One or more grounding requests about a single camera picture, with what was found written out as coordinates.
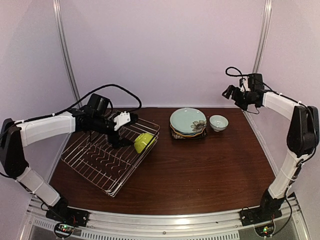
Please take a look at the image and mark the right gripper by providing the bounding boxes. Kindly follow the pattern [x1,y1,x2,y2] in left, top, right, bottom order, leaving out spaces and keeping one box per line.
[223,84,257,110]

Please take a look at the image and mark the lime green bowl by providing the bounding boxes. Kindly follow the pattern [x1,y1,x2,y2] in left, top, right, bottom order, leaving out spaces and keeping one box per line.
[134,132,155,154]

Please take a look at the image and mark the pale striped bowl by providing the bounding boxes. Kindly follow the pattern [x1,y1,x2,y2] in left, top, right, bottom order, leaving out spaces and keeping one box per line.
[209,115,229,132]

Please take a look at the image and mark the light teal floral plate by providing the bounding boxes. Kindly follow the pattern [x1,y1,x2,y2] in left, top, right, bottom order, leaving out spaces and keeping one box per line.
[169,107,207,135]

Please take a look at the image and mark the black floral square plate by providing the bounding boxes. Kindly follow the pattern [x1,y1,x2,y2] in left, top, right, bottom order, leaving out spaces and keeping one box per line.
[170,129,208,140]

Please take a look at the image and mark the blue dotted scalloped plate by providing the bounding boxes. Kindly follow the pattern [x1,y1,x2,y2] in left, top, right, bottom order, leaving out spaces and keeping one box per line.
[169,124,206,138]

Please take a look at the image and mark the yellow dotted scalloped plate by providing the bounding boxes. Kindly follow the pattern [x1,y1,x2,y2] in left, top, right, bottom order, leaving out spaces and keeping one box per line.
[170,126,208,139]

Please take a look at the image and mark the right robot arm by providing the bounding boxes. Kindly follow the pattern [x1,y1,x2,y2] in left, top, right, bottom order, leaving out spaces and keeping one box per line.
[222,73,320,221]

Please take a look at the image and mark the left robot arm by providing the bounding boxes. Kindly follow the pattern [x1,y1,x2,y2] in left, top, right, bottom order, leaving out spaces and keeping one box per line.
[0,93,139,222]

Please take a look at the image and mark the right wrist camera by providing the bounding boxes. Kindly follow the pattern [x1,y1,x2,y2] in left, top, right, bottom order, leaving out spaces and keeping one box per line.
[239,77,251,92]

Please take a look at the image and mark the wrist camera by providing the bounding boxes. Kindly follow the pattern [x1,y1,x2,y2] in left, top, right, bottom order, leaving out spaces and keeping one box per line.
[111,111,139,131]
[239,77,251,92]

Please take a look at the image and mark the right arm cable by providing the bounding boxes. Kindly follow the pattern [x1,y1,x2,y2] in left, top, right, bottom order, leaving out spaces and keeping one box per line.
[225,66,313,116]

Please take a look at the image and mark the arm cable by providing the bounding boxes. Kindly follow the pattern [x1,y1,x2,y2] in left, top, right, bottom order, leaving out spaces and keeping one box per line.
[225,66,313,116]
[14,84,143,126]

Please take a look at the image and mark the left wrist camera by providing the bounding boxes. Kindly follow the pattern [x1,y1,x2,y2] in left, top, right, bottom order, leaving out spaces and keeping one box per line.
[111,111,139,131]

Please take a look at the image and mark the wire dish rack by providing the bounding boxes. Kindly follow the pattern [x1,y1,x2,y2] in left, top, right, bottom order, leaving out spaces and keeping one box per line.
[60,118,160,197]

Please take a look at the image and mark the right aluminium frame post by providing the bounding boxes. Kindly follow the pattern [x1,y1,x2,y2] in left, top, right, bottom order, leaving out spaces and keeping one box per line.
[252,0,273,73]

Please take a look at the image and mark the aluminium frame post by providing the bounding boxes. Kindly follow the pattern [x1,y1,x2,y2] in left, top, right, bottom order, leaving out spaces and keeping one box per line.
[252,0,273,73]
[52,0,80,101]

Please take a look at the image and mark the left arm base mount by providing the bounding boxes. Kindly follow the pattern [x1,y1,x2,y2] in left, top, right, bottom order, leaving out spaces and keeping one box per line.
[45,207,90,227]

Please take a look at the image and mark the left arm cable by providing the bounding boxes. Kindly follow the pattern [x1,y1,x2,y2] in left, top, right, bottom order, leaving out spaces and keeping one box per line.
[14,84,143,126]

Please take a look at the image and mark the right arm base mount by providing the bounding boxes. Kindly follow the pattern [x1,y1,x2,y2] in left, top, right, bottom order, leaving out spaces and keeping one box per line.
[239,206,282,227]

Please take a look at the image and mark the aluminium front rail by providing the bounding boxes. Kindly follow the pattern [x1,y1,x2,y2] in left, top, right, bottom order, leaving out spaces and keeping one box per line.
[24,199,308,240]

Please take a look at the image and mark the left aluminium frame post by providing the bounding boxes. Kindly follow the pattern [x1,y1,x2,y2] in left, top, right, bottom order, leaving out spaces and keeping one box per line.
[52,0,80,101]

